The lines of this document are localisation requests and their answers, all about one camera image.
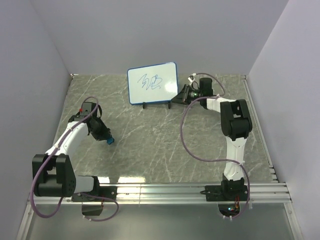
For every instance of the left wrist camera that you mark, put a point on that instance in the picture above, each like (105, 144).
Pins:
(90, 108)

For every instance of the aluminium mounting rail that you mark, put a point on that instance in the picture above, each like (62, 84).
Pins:
(189, 193)

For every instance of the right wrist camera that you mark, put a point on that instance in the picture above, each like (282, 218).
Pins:
(192, 79)

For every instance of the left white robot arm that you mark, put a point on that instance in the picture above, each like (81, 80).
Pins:
(53, 173)

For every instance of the blue whiteboard eraser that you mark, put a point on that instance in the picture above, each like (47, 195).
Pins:
(110, 140)

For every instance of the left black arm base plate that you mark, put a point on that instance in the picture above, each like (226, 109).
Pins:
(109, 192)

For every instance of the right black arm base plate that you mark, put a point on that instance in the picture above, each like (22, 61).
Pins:
(219, 193)

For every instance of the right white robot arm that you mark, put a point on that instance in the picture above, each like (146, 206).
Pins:
(236, 125)

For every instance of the blue-framed small whiteboard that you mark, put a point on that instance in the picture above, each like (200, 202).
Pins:
(153, 83)

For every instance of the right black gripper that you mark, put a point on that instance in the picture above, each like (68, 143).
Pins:
(183, 97)

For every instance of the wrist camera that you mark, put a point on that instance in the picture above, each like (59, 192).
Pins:
(192, 79)
(90, 108)

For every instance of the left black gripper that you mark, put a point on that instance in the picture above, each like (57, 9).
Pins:
(104, 134)

